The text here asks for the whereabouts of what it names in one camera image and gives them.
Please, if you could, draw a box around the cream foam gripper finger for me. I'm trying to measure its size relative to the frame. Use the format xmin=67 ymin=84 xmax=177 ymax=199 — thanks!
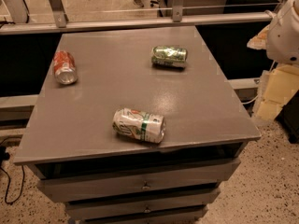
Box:
xmin=253 ymin=64 xmax=299 ymax=121
xmin=247 ymin=25 xmax=269 ymax=50

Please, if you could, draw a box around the white green 7up can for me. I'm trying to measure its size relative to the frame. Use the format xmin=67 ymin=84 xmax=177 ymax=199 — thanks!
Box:
xmin=112 ymin=108 xmax=166 ymax=144

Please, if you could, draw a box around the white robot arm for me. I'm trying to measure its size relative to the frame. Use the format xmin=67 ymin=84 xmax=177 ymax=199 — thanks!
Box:
xmin=247 ymin=0 xmax=299 ymax=120

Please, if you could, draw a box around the green soda can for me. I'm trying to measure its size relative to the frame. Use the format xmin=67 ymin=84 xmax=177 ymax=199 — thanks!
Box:
xmin=151 ymin=46 xmax=188 ymax=68

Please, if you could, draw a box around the orange soda can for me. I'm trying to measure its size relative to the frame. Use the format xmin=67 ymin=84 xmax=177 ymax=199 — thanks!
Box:
xmin=53 ymin=50 xmax=78 ymax=85

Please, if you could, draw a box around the bottom grey drawer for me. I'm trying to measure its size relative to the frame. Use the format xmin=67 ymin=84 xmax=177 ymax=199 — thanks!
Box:
xmin=78 ymin=204 xmax=209 ymax=224

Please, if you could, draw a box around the grey drawer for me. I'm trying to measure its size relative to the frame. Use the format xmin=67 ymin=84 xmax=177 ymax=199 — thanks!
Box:
xmin=78 ymin=204 xmax=209 ymax=224
xmin=66 ymin=187 xmax=220 ymax=220
xmin=37 ymin=158 xmax=240 ymax=203

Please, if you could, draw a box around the grey drawer cabinet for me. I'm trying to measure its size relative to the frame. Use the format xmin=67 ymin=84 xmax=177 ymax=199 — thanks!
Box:
xmin=15 ymin=27 xmax=260 ymax=224

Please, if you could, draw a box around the grey metal railing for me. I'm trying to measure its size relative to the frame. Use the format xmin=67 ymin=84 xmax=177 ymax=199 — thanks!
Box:
xmin=1 ymin=0 xmax=281 ymax=35

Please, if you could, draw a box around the middle grey drawer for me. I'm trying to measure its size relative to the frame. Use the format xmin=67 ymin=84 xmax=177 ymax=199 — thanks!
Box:
xmin=66 ymin=187 xmax=220 ymax=220

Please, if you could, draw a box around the top grey drawer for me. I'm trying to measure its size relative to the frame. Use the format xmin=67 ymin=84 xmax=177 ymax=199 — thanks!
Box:
xmin=37 ymin=158 xmax=240 ymax=203

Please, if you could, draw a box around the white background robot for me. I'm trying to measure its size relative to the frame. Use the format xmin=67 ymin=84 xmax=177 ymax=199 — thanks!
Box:
xmin=2 ymin=0 xmax=29 ymax=23

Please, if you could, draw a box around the white cable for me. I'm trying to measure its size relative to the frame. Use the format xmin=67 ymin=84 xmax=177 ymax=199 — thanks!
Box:
xmin=241 ymin=94 xmax=260 ymax=106

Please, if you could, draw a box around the black floor cable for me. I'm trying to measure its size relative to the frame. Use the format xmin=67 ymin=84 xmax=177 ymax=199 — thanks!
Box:
xmin=0 ymin=136 xmax=26 ymax=205

